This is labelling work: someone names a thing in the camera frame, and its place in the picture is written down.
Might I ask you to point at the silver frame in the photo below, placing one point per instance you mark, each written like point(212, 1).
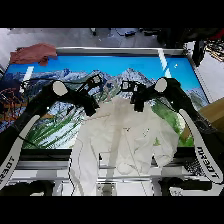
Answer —
point(43, 165)

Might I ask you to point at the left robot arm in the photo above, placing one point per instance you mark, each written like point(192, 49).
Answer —
point(40, 101)

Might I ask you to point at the black and white dotted garment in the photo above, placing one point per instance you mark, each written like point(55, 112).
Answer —
point(196, 168)

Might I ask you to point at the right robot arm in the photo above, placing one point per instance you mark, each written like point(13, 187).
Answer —
point(196, 123)

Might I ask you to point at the tan garment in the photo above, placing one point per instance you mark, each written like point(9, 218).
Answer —
point(213, 114)

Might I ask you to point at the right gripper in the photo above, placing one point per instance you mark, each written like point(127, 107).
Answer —
point(140, 100)

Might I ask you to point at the white long-sleeved shirt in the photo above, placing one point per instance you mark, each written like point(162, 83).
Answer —
point(126, 133)

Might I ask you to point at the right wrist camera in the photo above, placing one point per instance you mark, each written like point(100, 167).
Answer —
point(129, 86)

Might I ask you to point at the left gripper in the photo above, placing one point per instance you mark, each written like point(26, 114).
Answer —
point(89, 106)

